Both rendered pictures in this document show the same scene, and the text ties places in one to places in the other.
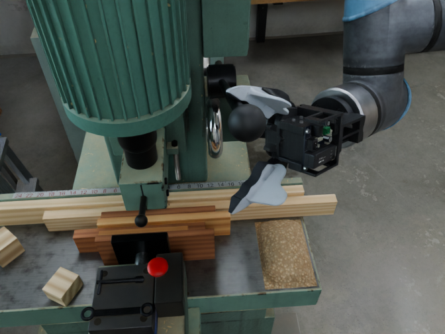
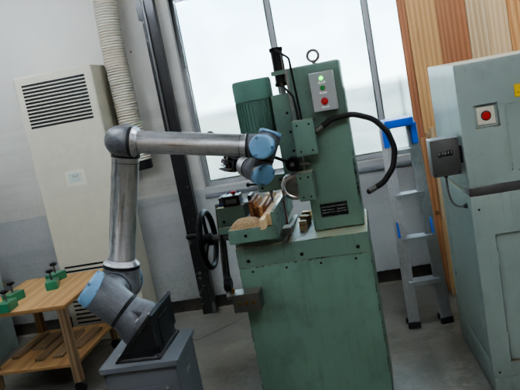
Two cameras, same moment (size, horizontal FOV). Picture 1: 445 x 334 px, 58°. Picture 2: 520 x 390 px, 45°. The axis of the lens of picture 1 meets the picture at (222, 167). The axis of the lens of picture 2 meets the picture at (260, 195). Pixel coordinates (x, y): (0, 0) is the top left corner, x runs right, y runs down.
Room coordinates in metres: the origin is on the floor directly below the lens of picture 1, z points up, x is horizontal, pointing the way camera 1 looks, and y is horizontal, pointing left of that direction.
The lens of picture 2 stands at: (1.15, -2.61, 1.46)
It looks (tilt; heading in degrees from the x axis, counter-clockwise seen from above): 10 degrees down; 105
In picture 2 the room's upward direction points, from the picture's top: 11 degrees counter-clockwise
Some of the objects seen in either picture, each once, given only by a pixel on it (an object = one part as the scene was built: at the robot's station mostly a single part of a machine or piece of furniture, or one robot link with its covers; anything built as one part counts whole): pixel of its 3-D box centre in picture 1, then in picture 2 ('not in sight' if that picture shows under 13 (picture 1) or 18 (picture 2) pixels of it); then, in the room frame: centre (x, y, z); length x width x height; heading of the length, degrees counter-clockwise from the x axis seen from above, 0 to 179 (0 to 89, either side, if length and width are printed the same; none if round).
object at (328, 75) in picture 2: not in sight; (323, 90); (0.79, 0.01, 1.40); 0.10 x 0.06 x 0.16; 4
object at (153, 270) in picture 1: (157, 266); not in sight; (0.30, 0.09, 1.02); 0.03 x 0.03 x 0.01
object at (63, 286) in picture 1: (63, 286); not in sight; (0.32, 0.27, 0.92); 0.05 x 0.04 x 0.03; 156
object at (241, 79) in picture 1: (228, 109); (306, 185); (0.66, -0.01, 1.02); 0.09 x 0.07 x 0.12; 94
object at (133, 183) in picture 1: (148, 169); (273, 183); (0.48, 0.13, 1.03); 0.14 x 0.07 x 0.09; 4
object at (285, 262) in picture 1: (285, 246); (246, 221); (0.39, -0.11, 0.92); 0.14 x 0.09 x 0.04; 4
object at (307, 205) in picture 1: (193, 212); (271, 210); (0.47, 0.06, 0.92); 0.55 x 0.02 x 0.04; 94
